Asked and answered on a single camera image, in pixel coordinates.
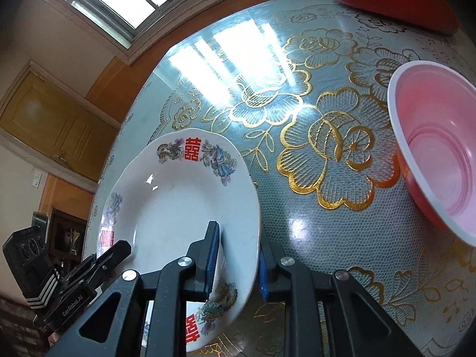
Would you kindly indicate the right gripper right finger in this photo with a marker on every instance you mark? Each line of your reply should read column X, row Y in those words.
column 272, row 282

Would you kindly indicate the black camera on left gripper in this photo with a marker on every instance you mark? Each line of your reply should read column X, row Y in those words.
column 31, row 268

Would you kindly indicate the dark wooden cabinet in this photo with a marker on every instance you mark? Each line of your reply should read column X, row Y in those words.
column 66, row 234

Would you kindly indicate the white light switch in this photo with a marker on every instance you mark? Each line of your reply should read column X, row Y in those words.
column 37, row 179

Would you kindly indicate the wooden door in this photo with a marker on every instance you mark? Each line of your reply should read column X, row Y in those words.
column 53, row 127

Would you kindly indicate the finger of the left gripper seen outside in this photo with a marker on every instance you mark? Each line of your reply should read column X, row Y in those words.
column 111, row 254

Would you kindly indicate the red plastic bowl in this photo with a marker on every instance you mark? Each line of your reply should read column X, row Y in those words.
column 432, row 113

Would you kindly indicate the white plate red characters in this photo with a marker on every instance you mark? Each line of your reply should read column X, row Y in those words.
column 164, row 200

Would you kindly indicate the floral lace tablecloth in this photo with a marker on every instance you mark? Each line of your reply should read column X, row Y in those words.
column 299, row 86

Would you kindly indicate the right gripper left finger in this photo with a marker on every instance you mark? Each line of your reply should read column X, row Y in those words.
column 204, row 253

